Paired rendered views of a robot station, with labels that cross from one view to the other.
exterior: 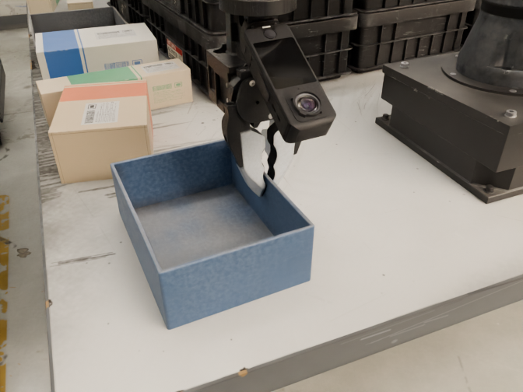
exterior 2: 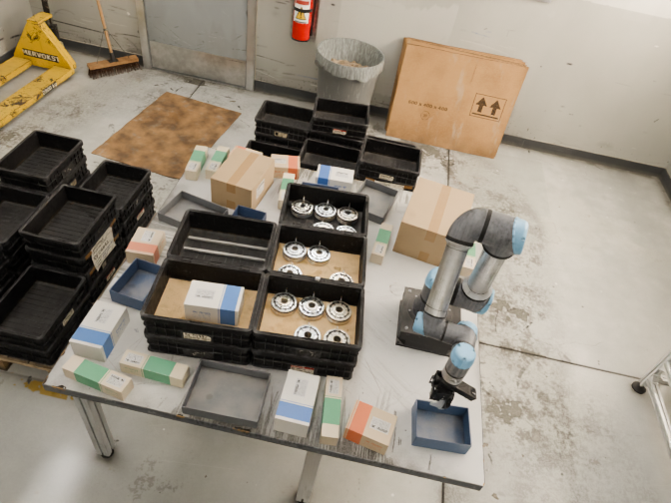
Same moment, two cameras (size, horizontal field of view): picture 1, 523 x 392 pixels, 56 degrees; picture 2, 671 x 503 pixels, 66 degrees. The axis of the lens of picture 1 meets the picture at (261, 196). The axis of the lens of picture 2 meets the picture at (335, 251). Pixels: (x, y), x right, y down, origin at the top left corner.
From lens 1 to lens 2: 1.86 m
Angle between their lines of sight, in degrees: 51
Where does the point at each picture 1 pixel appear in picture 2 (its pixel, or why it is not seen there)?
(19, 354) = not seen: outside the picture
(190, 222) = (426, 429)
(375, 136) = (404, 351)
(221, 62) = (444, 393)
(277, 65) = (464, 388)
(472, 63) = not seen: hidden behind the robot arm
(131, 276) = (442, 454)
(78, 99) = (363, 427)
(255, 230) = (438, 416)
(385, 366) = not seen: hidden behind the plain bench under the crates
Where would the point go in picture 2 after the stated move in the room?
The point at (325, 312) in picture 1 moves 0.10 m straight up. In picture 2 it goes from (473, 420) to (482, 407)
